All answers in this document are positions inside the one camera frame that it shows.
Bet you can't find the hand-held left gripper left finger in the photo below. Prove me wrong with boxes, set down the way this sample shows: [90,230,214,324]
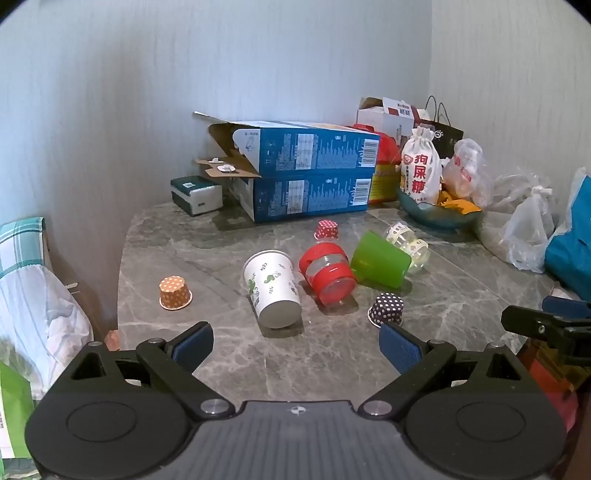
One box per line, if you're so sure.
[68,322,232,421]

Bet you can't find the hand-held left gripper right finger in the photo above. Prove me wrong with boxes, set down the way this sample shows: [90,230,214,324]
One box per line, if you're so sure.
[358,322,528,420]

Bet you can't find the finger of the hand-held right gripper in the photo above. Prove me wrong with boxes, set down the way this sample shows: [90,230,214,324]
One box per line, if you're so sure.
[501,304,591,366]
[542,295,591,320]

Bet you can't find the dark polka dot paper cup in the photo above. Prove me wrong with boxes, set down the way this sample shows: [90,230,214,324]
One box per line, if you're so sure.
[368,292,404,328]

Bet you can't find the orange polka dot paper cup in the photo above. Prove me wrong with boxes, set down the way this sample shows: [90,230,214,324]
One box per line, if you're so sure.
[159,275,193,310]

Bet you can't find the green plastic cup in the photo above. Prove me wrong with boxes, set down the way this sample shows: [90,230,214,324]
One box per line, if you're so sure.
[349,231,412,289]

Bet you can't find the white cup with green print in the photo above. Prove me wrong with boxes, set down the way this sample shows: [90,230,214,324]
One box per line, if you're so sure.
[243,250,302,329]

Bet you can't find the red plastic cup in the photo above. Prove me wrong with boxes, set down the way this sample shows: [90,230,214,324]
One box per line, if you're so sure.
[298,243,356,306]

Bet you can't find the clear patterned plastic cup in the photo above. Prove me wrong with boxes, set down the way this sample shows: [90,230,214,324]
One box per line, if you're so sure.
[382,221,431,276]

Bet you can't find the blue bag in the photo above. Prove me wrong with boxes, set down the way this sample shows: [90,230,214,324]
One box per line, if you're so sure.
[545,168,591,302]

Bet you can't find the red object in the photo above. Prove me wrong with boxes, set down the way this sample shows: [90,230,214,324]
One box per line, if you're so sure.
[516,336,583,435]

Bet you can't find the clear plastic bag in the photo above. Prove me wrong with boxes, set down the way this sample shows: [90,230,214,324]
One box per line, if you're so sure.
[475,172,561,274]

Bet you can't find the teal glass bowl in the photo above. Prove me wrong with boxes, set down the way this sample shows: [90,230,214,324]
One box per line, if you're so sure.
[397,186,484,232]

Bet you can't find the orange snack packets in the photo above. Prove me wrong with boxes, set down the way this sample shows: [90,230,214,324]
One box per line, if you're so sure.
[436,183,483,215]

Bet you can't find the white striped cloth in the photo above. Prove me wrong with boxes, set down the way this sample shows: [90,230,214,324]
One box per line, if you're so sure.
[0,265,94,401]

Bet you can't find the green and white small box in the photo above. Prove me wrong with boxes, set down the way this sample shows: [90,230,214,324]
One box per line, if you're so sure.
[170,176,223,217]

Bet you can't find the white plastic bag red print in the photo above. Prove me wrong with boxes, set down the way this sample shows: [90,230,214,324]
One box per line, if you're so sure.
[441,138,494,208]

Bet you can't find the red and yellow packet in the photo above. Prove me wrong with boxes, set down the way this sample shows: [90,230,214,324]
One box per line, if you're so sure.
[353,124,402,204]

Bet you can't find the blue cardboard box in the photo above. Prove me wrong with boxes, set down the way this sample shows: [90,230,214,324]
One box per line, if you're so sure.
[223,167,376,224]
[193,111,382,180]

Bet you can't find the green and white bag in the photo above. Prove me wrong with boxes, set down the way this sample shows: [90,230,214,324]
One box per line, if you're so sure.
[0,360,38,462]

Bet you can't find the plaid cloth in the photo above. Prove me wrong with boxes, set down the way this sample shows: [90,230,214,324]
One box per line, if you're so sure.
[0,216,52,278]

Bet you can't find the black paper bag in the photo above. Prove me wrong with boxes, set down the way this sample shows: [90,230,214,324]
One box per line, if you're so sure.
[413,95,464,160]

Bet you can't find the upper blue cardboard box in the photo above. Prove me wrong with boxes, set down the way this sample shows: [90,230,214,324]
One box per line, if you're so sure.
[193,111,382,180]

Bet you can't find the red and white carton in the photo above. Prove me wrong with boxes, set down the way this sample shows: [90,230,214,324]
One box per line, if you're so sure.
[356,96,430,139]

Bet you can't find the white drawstring pouch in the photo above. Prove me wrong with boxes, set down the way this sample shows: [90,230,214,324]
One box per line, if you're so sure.
[400,125,443,205]

